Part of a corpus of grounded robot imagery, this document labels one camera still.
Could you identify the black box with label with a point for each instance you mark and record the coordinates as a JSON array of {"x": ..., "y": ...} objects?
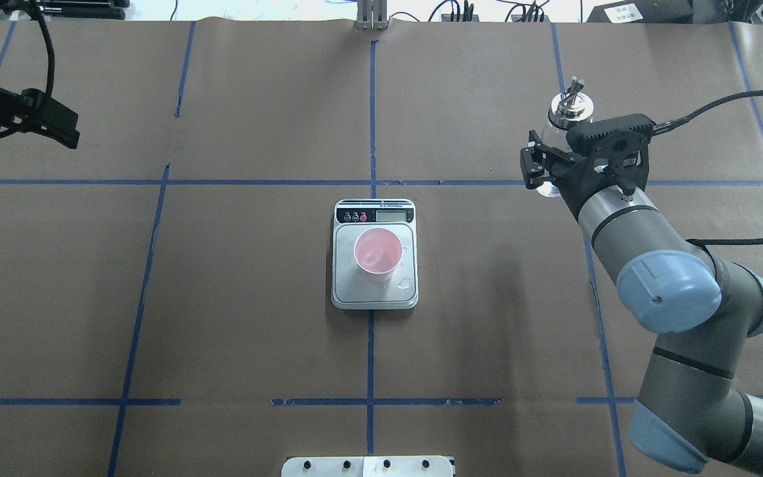
[{"x": 624, "y": 12}]

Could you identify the aluminium frame post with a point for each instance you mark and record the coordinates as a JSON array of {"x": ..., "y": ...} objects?
[{"x": 372, "y": 15}]

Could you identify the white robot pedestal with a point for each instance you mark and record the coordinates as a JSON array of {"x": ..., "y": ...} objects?
[{"x": 408, "y": 465}]

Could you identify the glass sauce dispenser bottle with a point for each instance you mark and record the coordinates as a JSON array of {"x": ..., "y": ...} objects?
[{"x": 568, "y": 109}]

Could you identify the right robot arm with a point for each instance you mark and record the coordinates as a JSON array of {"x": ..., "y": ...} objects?
[{"x": 701, "y": 307}]

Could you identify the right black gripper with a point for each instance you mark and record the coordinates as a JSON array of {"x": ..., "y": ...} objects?
[{"x": 570, "y": 177}]

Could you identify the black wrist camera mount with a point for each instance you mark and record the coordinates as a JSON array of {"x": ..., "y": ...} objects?
[{"x": 618, "y": 149}]

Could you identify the digital kitchen scale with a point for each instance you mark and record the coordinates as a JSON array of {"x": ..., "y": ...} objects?
[{"x": 350, "y": 288}]

